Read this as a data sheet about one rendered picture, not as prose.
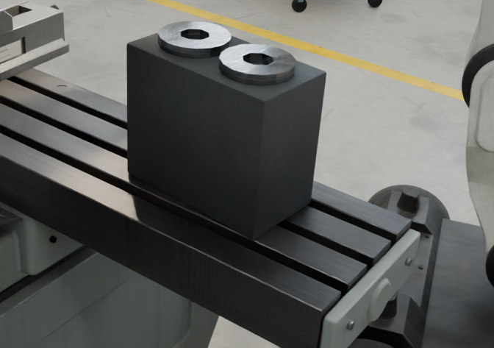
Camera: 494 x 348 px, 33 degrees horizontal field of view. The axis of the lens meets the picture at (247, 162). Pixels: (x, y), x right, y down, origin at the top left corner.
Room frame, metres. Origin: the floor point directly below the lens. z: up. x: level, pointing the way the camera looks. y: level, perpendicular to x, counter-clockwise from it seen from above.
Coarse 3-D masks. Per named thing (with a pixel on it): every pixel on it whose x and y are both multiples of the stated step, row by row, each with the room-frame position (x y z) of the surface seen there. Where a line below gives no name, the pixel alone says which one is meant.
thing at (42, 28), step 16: (0, 0) 1.38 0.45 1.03; (16, 0) 1.38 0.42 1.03; (16, 16) 1.31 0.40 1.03; (32, 16) 1.31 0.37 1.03; (48, 16) 1.32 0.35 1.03; (16, 32) 1.25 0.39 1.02; (32, 32) 1.28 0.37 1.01; (48, 32) 1.31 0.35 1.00; (64, 32) 1.35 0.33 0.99; (0, 48) 1.22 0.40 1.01; (16, 48) 1.25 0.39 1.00; (32, 48) 1.28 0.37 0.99; (48, 48) 1.31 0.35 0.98; (64, 48) 1.33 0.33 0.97; (0, 64) 1.22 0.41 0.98; (16, 64) 1.24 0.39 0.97; (32, 64) 1.26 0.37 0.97; (0, 80) 1.20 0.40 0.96
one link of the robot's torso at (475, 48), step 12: (492, 0) 1.23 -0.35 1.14; (492, 12) 1.23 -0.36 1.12; (480, 24) 1.24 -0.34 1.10; (492, 24) 1.23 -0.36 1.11; (480, 36) 1.24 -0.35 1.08; (492, 36) 1.23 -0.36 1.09; (468, 48) 1.32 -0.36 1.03; (480, 48) 1.24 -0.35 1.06; (492, 48) 1.22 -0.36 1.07; (468, 60) 1.24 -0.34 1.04; (480, 60) 1.22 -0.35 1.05; (492, 60) 1.21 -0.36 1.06; (468, 72) 1.22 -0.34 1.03; (468, 84) 1.22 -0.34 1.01; (468, 96) 1.22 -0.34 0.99
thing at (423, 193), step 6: (390, 186) 1.59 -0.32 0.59; (396, 186) 1.58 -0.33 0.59; (402, 186) 1.58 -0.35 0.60; (408, 186) 1.57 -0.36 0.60; (414, 186) 1.58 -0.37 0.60; (378, 192) 1.59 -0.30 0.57; (384, 192) 1.57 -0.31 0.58; (420, 192) 1.56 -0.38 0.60; (426, 192) 1.56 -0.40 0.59; (372, 198) 1.58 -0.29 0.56; (378, 198) 1.56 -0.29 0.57; (432, 198) 1.55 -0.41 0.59; (438, 204) 1.54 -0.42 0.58; (444, 210) 1.54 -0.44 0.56; (444, 216) 1.52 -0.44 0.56
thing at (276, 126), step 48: (144, 48) 0.94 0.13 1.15; (192, 48) 0.92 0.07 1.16; (240, 48) 0.93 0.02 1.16; (144, 96) 0.93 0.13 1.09; (192, 96) 0.88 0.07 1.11; (240, 96) 0.84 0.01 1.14; (288, 96) 0.85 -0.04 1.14; (144, 144) 0.93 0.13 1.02; (192, 144) 0.88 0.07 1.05; (240, 144) 0.83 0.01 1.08; (288, 144) 0.86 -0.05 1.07; (192, 192) 0.88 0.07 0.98; (240, 192) 0.83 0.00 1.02; (288, 192) 0.87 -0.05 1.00
